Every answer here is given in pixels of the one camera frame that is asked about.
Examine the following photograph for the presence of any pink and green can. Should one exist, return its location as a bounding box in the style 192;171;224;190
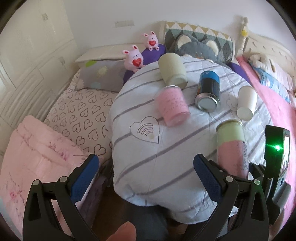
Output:
216;120;249;179

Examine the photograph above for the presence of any white paper cup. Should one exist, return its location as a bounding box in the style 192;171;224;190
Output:
237;86;258;121

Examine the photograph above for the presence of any small pink cup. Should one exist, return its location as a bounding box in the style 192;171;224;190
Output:
154;85;190;127

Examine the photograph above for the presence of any pale green cup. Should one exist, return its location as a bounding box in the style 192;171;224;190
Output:
159;53;188;89

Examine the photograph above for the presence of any person's fingertip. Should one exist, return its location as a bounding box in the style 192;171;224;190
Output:
106;222;137;241

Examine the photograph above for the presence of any pink fleece blanket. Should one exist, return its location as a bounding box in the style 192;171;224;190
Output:
236;57;295;236

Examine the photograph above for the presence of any folded pink quilt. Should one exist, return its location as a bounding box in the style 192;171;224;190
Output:
0;114;107;237

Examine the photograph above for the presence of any blue and black can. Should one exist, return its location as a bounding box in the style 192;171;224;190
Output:
195;71;220;113

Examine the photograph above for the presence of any blue cartoon pillow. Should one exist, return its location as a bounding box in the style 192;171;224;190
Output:
252;66;291;103

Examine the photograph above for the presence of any white dog plush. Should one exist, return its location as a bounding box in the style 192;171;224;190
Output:
249;54;295;91

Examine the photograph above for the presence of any heart pattern bed sheet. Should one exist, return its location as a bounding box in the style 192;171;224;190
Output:
44;71;117;161

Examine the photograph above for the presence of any cream wooden bed headboard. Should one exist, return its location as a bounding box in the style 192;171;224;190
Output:
236;17;295;75

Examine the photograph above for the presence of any diamond pattern quilted headboard cover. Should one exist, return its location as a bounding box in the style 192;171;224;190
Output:
164;21;235;64

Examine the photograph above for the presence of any yellow star ornament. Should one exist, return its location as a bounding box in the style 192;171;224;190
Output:
240;30;248;38

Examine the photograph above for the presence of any grey cat plush pillow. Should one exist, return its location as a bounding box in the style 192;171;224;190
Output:
171;34;230;68

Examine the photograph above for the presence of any grey sun pattern pillow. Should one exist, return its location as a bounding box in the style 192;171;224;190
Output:
76;60;126;92

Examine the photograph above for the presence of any cream wardrobe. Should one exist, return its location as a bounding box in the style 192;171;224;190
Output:
1;1;79;152

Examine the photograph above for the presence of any pink bunny plush front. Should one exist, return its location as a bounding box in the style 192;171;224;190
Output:
122;45;144;73

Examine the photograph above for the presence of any pink bunny plush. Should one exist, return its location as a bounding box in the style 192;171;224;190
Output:
122;45;144;73
143;31;159;51

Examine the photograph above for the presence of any pink bunny plush back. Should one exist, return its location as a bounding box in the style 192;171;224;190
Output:
143;31;159;51

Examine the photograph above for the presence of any white nightstand top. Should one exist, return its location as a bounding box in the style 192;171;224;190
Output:
75;43;145;63

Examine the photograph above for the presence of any phone on gripper mount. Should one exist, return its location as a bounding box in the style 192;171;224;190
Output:
264;125;290;183

